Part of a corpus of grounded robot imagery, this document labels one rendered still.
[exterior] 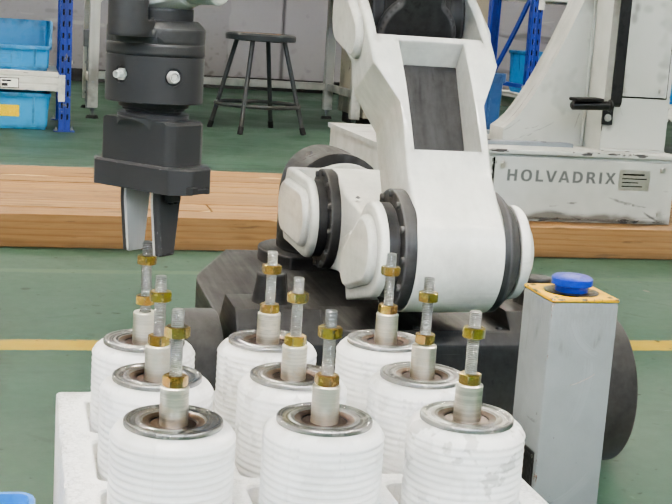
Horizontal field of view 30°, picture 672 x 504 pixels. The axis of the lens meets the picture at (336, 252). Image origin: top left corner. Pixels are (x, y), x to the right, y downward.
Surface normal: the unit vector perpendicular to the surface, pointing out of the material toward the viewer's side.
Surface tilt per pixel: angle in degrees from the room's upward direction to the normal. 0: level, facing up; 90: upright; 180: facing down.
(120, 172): 90
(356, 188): 21
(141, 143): 90
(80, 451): 0
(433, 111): 59
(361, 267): 90
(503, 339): 46
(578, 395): 90
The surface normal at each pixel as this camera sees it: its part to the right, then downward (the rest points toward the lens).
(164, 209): 0.82, 0.16
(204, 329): 0.21, -0.74
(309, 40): 0.23, 0.19
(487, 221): 0.22, -0.43
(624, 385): 0.27, -0.10
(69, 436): 0.07, -0.98
